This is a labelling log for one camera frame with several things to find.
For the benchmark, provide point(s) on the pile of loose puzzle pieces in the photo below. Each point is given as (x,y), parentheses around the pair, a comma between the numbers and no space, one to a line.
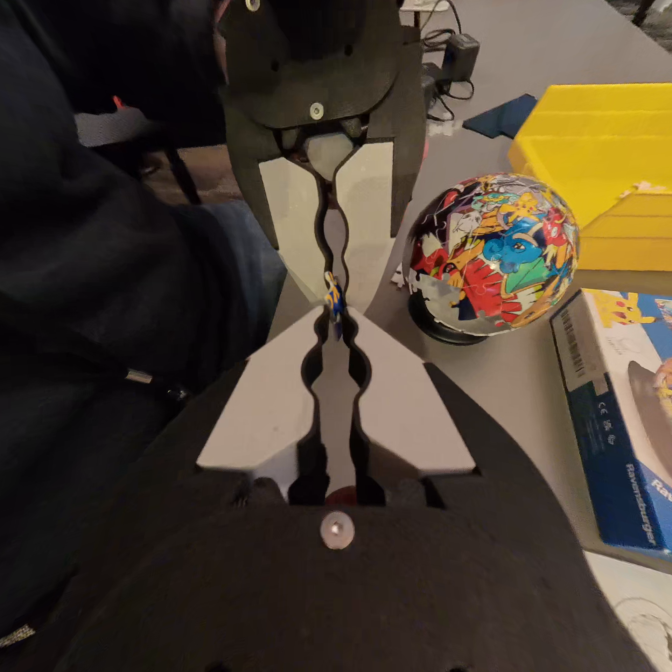
(638,189)

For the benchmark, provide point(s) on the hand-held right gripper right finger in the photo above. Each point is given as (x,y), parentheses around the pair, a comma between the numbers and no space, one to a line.
(414,420)

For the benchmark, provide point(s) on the blue printed puzzle piece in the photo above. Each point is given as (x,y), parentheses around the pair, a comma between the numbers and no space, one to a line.
(334,302)

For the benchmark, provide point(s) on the white instruction leaflet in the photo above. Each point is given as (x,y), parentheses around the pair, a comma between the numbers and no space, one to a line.
(640,603)

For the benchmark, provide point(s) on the white puzzle piece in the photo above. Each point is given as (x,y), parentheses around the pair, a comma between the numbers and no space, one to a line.
(400,277)

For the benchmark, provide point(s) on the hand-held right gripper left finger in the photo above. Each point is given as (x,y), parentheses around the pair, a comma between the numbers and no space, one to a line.
(262,420)

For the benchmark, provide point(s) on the black round ball stand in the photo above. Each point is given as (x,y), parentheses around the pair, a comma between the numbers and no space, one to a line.
(446,333)

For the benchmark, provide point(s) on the person's blue jeans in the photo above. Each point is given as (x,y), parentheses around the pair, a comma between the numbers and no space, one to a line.
(246,252)

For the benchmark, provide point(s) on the black power adapter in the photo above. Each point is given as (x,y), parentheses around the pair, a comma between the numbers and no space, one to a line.
(462,57)

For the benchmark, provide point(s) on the colourful puzzle ball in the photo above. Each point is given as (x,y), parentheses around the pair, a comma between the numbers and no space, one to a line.
(498,252)

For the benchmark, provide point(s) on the dark blue cloth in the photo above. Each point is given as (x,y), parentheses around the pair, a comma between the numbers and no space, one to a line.
(498,118)

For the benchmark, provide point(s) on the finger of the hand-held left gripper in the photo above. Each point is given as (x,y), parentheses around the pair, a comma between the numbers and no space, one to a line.
(288,220)
(367,210)

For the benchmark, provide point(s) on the blue puzzle box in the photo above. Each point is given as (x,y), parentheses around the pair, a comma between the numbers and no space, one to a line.
(619,472)

